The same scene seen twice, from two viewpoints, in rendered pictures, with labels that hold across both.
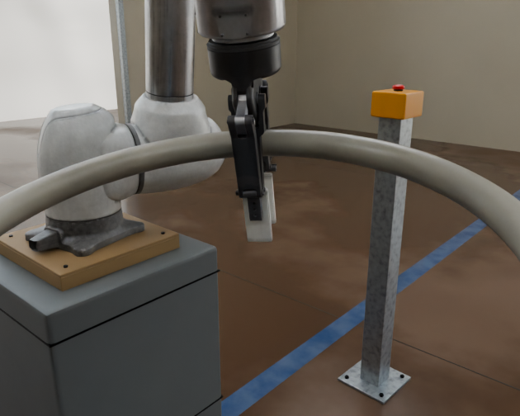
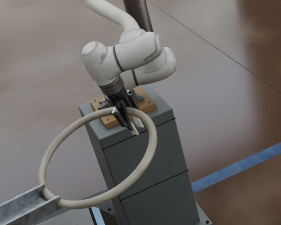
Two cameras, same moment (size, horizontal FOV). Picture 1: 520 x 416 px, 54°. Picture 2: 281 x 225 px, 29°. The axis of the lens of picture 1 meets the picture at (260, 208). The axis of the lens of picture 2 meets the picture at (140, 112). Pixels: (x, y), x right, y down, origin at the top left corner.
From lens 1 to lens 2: 1.72 m
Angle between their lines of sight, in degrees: 35
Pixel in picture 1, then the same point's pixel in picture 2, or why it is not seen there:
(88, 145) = not seen: hidden behind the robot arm
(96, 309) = (117, 137)
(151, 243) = (142, 108)
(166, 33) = not seen: hidden behind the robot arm
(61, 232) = (108, 104)
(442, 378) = not seen: outside the picture
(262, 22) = (112, 93)
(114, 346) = (127, 149)
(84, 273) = (114, 122)
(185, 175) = (155, 78)
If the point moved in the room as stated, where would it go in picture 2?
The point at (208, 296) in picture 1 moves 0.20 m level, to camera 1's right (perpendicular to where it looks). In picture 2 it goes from (171, 129) to (207, 132)
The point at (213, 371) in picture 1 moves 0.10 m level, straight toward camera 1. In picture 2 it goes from (180, 159) to (174, 172)
